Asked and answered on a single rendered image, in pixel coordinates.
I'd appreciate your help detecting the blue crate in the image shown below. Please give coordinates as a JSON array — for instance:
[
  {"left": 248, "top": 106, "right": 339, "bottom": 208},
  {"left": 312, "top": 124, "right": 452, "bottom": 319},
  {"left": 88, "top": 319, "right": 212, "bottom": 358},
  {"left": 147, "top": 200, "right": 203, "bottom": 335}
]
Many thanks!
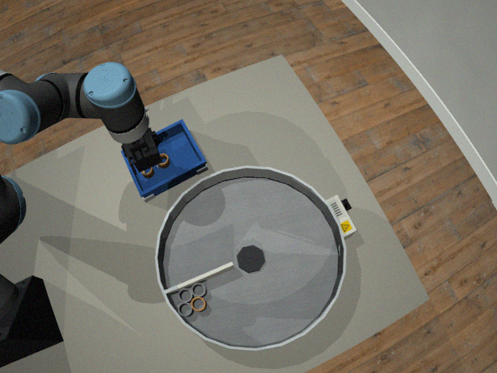
[{"left": 123, "top": 119, "right": 208, "bottom": 202}]

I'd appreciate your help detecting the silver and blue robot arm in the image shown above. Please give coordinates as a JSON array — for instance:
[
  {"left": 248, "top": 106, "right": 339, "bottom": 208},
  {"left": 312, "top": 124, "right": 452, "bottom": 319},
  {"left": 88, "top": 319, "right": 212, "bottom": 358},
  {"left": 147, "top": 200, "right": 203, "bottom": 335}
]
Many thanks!
[{"left": 0, "top": 62, "right": 149, "bottom": 319}]

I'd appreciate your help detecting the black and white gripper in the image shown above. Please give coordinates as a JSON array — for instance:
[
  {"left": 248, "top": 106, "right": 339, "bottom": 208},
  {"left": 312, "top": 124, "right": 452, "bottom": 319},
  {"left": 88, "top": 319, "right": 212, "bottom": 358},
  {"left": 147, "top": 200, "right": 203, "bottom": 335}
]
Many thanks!
[{"left": 121, "top": 127, "right": 163, "bottom": 175}]

